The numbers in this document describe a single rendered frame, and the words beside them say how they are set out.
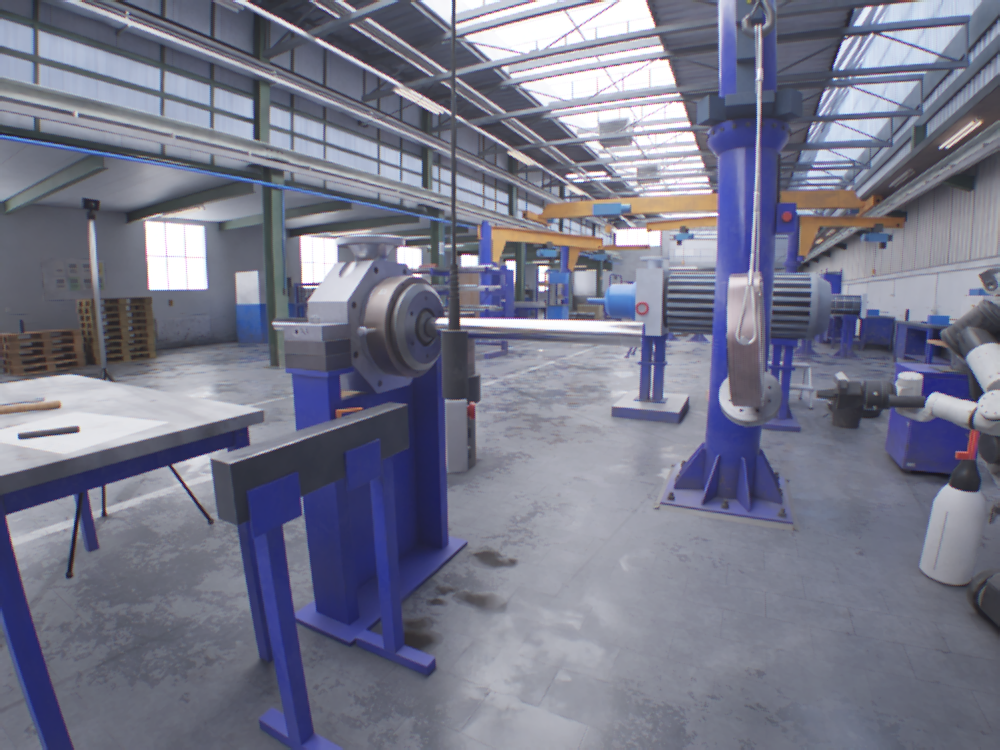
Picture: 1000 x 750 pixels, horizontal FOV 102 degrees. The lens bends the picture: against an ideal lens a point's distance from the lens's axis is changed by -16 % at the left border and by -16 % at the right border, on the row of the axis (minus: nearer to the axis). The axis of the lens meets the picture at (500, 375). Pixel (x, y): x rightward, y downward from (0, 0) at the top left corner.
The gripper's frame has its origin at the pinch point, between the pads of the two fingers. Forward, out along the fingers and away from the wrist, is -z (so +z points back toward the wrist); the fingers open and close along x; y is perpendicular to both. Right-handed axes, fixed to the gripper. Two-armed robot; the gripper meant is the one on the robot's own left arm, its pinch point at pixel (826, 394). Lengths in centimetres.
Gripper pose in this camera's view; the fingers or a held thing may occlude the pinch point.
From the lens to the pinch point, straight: 173.1
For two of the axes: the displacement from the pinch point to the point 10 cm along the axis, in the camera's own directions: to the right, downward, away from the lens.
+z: 8.5, 0.0, -5.2
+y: 2.8, -8.4, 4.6
